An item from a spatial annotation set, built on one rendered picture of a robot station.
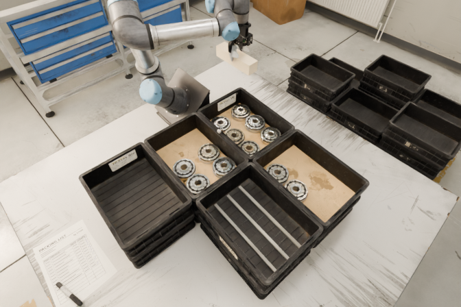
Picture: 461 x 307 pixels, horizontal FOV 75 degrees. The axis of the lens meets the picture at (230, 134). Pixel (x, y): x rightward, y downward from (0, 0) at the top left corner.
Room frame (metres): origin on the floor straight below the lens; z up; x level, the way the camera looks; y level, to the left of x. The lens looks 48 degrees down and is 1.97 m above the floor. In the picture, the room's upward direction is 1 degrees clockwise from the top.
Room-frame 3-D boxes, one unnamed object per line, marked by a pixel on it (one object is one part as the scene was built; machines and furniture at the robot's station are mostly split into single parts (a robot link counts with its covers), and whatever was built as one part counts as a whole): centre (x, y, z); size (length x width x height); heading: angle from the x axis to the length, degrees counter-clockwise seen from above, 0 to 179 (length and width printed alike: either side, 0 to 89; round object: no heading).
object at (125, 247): (0.63, 0.38, 0.92); 0.40 x 0.30 x 0.02; 41
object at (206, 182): (0.70, 0.14, 0.86); 0.10 x 0.10 x 0.01
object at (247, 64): (1.32, -0.03, 1.07); 0.24 x 0.06 x 0.06; 44
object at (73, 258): (0.42, 0.64, 0.70); 0.33 x 0.23 x 0.01; 44
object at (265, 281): (0.53, -0.10, 0.92); 0.40 x 0.30 x 0.02; 41
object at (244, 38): (1.30, -0.05, 1.23); 0.09 x 0.08 x 0.12; 44
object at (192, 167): (0.78, 0.21, 0.86); 0.10 x 0.10 x 0.01
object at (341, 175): (0.72, -0.33, 0.87); 0.40 x 0.30 x 0.11; 41
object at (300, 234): (0.53, -0.10, 0.87); 0.40 x 0.30 x 0.11; 41
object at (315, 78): (1.88, -0.69, 0.37); 0.40 x 0.30 x 0.45; 44
